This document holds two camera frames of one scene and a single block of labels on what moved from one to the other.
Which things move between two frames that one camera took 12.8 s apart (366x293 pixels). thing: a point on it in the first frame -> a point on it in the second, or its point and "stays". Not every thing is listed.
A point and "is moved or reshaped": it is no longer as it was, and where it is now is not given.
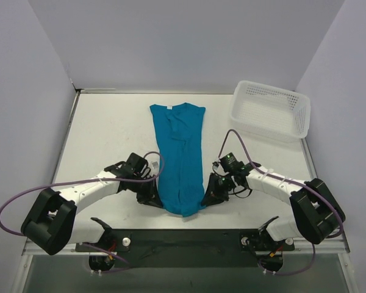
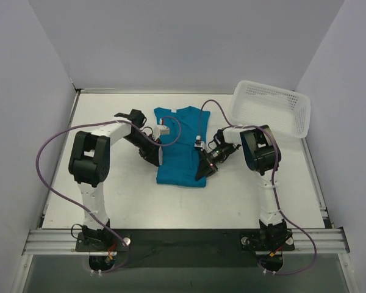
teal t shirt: [179, 128] is moved or reshaped
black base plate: [185, 248] stays
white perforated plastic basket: [271, 110] stays
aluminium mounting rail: [338, 245] stays
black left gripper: [147, 195] -> [152, 154]
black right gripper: [216, 189] -> [210, 162]
